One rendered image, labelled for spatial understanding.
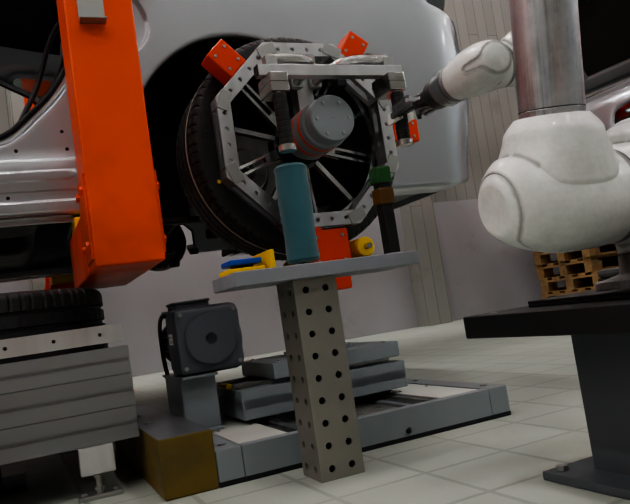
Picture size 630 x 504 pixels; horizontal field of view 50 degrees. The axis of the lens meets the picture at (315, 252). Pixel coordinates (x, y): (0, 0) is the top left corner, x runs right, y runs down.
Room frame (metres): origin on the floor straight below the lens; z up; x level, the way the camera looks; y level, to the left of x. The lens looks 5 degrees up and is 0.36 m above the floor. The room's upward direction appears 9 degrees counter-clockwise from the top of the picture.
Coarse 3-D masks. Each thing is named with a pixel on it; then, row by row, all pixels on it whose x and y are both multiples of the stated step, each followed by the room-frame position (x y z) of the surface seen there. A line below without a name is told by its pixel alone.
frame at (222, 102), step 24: (264, 48) 1.87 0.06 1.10; (288, 48) 1.91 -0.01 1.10; (312, 48) 1.94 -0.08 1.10; (336, 48) 1.97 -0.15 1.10; (240, 72) 1.84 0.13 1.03; (216, 96) 1.81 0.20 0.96; (360, 96) 2.04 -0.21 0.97; (216, 120) 1.85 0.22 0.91; (384, 120) 2.02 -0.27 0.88; (216, 144) 1.86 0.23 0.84; (384, 144) 2.01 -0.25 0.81; (240, 192) 1.87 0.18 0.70; (264, 192) 1.85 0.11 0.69; (360, 192) 2.03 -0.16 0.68; (264, 216) 1.90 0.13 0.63; (336, 216) 1.93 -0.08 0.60; (360, 216) 1.96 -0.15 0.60
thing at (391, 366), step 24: (384, 360) 2.07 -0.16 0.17; (216, 384) 2.08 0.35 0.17; (240, 384) 1.90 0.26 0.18; (264, 384) 1.91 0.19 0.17; (288, 384) 1.87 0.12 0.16; (360, 384) 1.96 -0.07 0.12; (384, 384) 1.99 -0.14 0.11; (240, 408) 1.84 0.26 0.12; (264, 408) 1.84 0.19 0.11; (288, 408) 1.86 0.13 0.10
